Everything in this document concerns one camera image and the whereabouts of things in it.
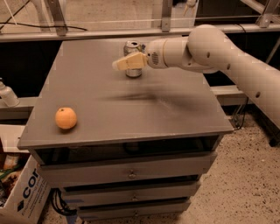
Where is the orange fruit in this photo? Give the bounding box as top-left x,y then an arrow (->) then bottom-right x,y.
55,108 -> 77,130

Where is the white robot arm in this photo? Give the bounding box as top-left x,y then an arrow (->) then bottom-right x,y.
112,24 -> 280,128

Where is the metal frame rail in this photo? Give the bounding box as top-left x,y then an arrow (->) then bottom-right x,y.
0,24 -> 280,43

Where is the black cable bundle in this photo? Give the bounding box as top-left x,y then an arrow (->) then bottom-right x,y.
50,188 -> 77,217

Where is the white cardboard box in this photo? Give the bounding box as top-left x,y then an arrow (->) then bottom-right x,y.
0,124 -> 50,224

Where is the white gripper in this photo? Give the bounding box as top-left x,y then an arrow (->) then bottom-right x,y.
112,38 -> 167,71

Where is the grey drawer cabinet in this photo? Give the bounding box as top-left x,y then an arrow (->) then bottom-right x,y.
18,39 -> 232,221

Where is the silver 7up soda can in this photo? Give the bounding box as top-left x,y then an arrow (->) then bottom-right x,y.
123,40 -> 144,78

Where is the white spray bottle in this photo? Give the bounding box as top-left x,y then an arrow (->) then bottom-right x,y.
0,79 -> 19,107

